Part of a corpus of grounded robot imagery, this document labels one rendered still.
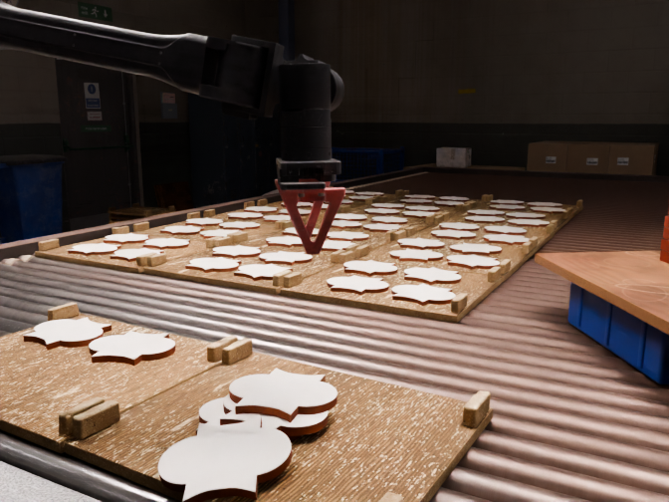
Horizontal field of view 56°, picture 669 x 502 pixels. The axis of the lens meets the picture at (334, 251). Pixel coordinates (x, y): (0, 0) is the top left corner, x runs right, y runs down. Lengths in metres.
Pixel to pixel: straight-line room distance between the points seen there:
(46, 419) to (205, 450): 0.25
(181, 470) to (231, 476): 0.06
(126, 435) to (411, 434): 0.34
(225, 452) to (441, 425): 0.27
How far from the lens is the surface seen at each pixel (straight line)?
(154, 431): 0.83
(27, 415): 0.93
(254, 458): 0.70
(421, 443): 0.78
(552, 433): 0.88
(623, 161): 6.90
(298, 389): 0.82
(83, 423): 0.83
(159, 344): 1.08
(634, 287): 1.14
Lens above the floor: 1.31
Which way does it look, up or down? 12 degrees down
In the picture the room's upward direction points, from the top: straight up
